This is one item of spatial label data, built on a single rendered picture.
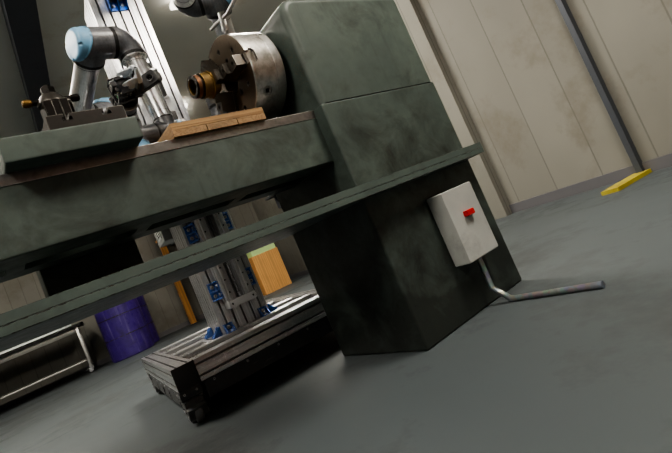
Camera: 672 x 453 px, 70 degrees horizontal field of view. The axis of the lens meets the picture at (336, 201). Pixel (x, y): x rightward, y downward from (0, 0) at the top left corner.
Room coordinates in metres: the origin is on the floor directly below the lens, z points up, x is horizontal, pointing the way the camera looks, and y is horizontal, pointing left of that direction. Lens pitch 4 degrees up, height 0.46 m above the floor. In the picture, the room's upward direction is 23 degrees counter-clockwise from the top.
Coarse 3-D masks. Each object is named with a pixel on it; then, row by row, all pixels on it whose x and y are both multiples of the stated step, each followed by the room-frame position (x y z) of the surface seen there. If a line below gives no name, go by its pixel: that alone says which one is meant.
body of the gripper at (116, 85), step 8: (120, 80) 1.46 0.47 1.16; (112, 88) 1.45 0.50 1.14; (120, 88) 1.46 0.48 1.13; (128, 88) 1.47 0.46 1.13; (112, 96) 1.49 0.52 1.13; (120, 96) 1.46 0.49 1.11; (128, 96) 1.49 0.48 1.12; (136, 96) 1.50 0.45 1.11; (112, 104) 1.53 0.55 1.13; (120, 104) 1.49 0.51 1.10; (128, 104) 1.55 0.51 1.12; (136, 104) 1.57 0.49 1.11
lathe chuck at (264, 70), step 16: (224, 48) 1.59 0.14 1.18; (240, 48) 1.52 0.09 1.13; (256, 48) 1.53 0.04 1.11; (256, 64) 1.52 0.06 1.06; (272, 64) 1.55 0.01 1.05; (240, 80) 1.58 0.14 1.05; (256, 80) 1.52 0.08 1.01; (272, 80) 1.56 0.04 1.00; (240, 96) 1.61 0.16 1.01; (256, 96) 1.54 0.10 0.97; (272, 96) 1.58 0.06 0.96; (272, 112) 1.64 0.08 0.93
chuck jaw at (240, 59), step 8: (232, 56) 1.50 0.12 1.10; (240, 56) 1.51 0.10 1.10; (248, 56) 1.51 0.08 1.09; (224, 64) 1.52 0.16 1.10; (232, 64) 1.52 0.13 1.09; (240, 64) 1.50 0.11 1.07; (216, 72) 1.53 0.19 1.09; (224, 72) 1.52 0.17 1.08; (232, 72) 1.53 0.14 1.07; (240, 72) 1.55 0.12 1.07; (216, 80) 1.54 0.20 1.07; (224, 80) 1.55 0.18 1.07; (232, 80) 1.58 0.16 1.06
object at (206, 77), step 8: (208, 72) 1.55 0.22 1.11; (192, 80) 1.56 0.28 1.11; (200, 80) 1.52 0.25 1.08; (208, 80) 1.53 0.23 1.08; (192, 88) 1.57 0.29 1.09; (200, 88) 1.52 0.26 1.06; (208, 88) 1.53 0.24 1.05; (216, 88) 1.55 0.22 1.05; (192, 96) 1.56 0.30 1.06; (200, 96) 1.54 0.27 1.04; (208, 96) 1.56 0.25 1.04
